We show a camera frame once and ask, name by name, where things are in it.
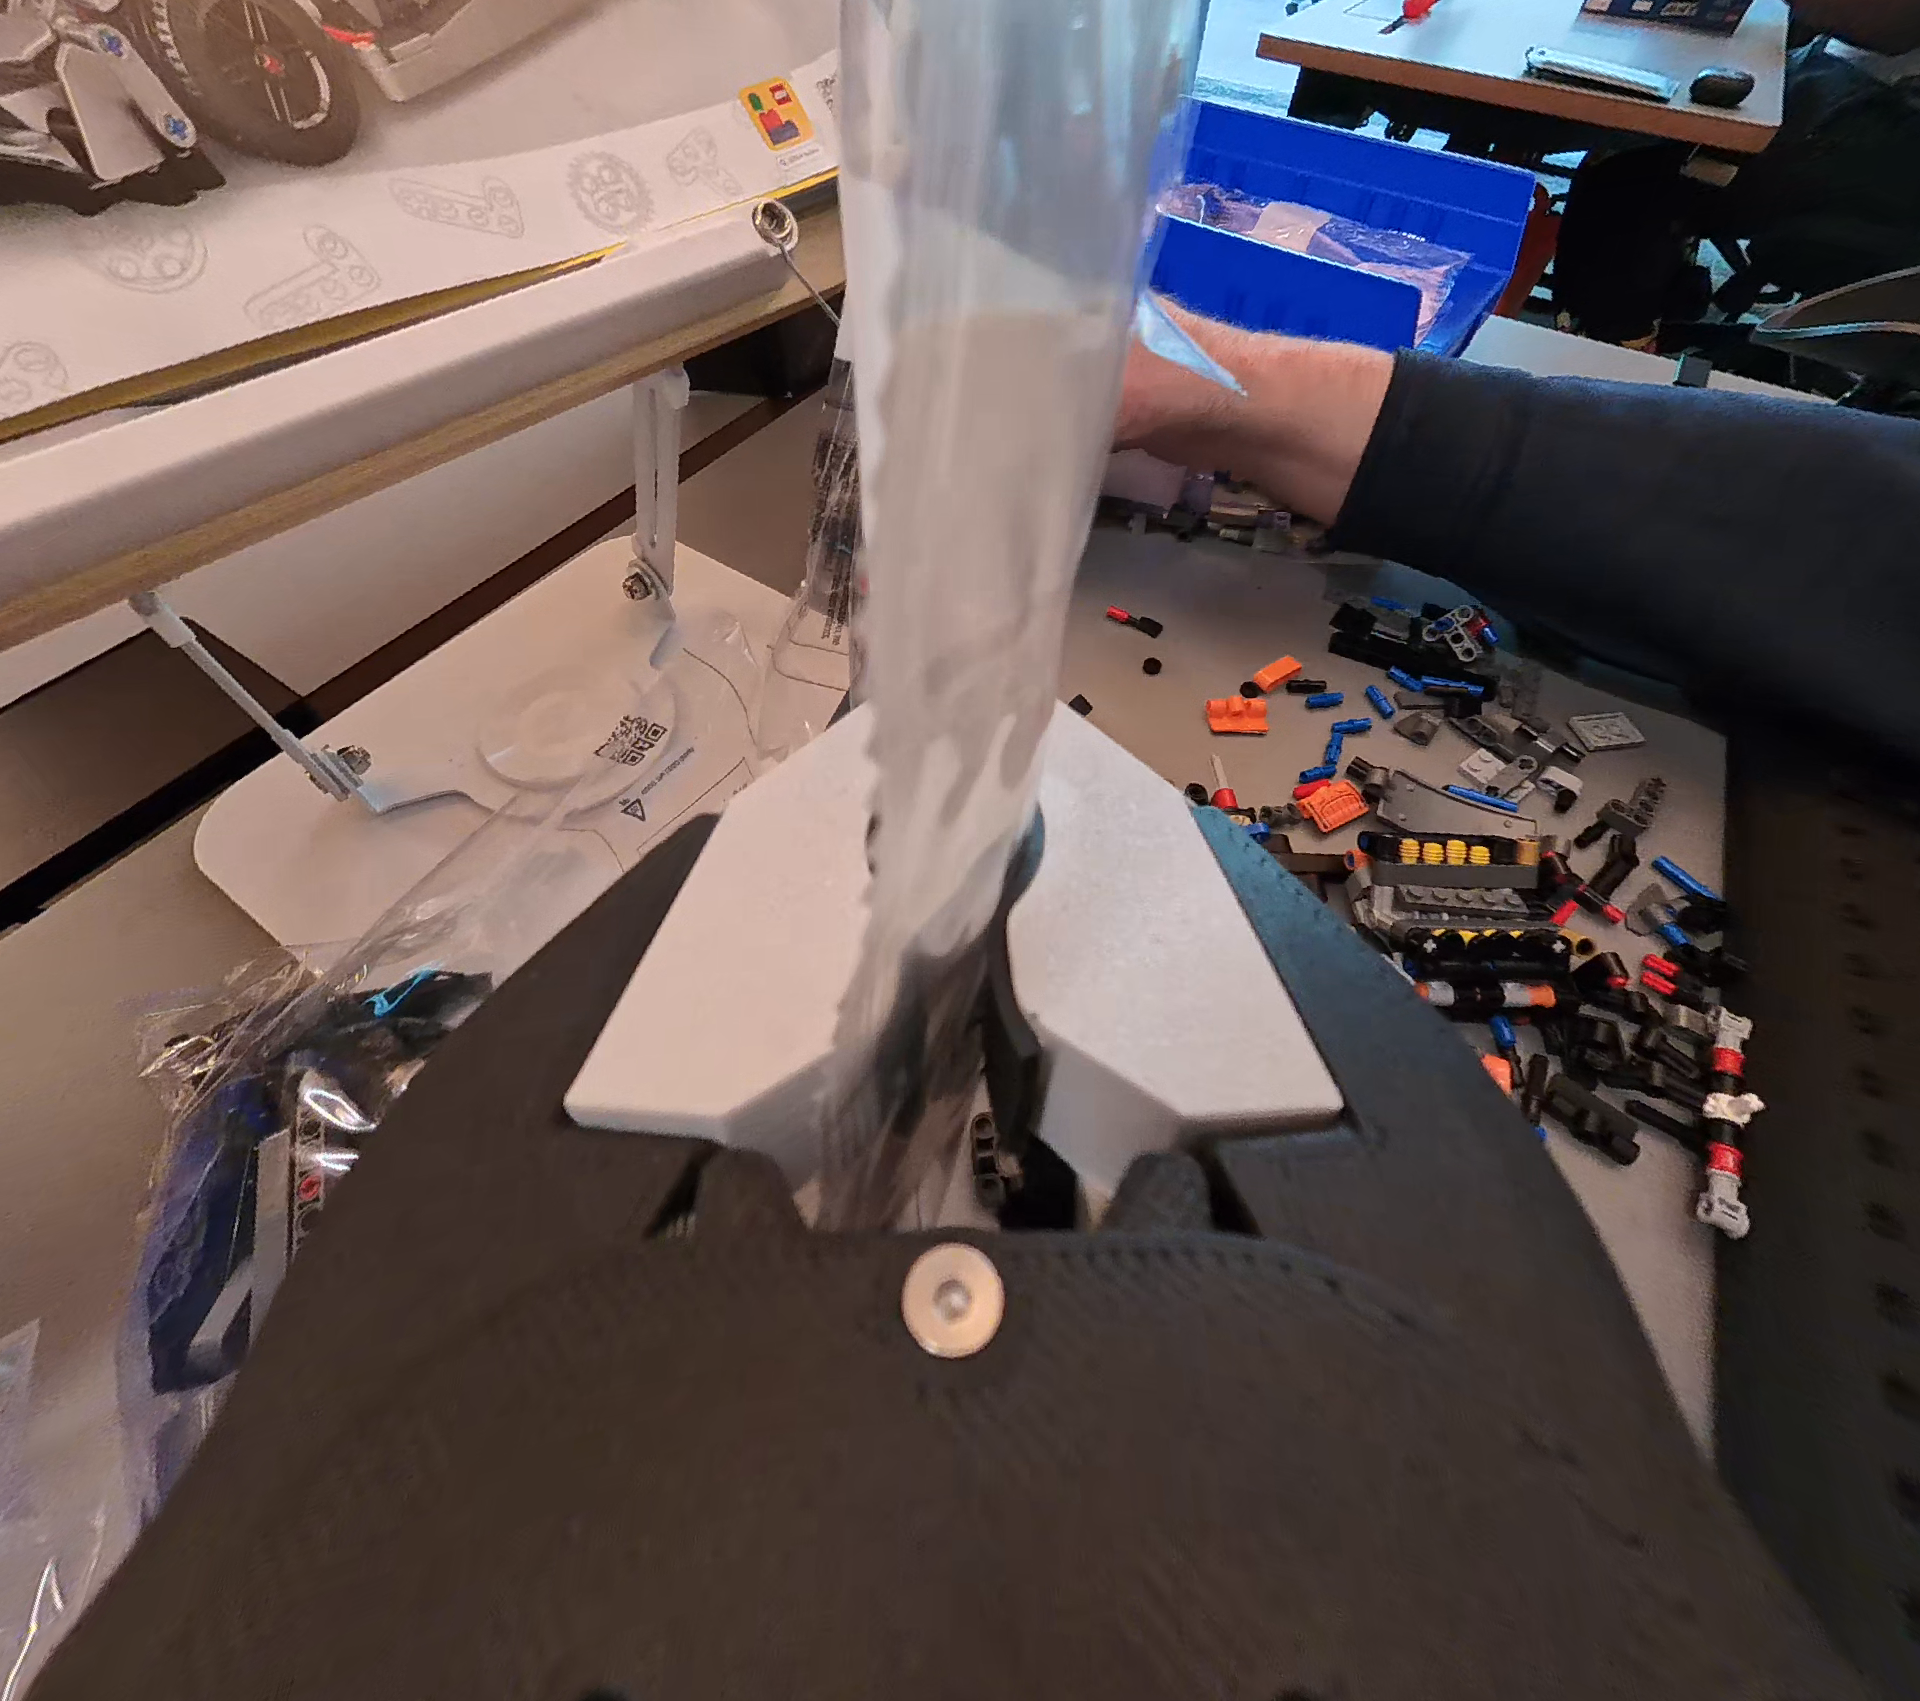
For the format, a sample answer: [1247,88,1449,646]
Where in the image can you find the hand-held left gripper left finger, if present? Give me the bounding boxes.
[566,702,903,1231]

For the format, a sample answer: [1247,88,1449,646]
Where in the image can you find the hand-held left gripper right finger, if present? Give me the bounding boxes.
[1003,700,1347,1231]

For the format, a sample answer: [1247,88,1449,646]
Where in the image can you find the lego car chassis assembly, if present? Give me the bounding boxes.
[1343,822,1596,987]

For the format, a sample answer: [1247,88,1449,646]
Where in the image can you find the clear bag of lego pieces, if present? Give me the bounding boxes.
[817,0,1250,1231]

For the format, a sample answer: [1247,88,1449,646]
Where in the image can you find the person's right forearm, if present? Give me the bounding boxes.
[1327,350,1920,743]

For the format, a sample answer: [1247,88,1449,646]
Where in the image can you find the loose grey curved lego panel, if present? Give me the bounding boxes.
[1381,771,1542,852]

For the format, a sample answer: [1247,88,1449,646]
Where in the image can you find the scattered loose lego pieces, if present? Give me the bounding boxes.
[1102,590,1769,1241]

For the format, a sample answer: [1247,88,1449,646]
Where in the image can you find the lego instruction booklet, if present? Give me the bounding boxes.
[0,0,847,443]

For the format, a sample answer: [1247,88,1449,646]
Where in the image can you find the person's right hand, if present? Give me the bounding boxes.
[1115,319,1401,525]

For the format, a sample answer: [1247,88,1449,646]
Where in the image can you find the white book stand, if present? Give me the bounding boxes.
[0,186,880,952]

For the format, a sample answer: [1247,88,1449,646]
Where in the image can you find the small bag of black parts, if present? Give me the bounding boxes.
[133,590,865,1419]

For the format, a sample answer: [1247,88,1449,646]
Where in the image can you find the black perforated mat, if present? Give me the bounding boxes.
[1716,680,1920,1701]

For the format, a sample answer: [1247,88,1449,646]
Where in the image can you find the empty clear plastic bags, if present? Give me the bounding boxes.
[1155,179,1476,310]

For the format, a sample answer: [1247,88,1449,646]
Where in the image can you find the blue bin holding plastic bags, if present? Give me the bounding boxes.
[1141,96,1548,362]

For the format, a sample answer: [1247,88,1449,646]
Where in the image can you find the background workbench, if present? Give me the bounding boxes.
[1256,0,1794,158]

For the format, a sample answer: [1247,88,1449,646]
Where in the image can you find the silver flat tool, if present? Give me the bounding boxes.
[1525,46,1680,103]

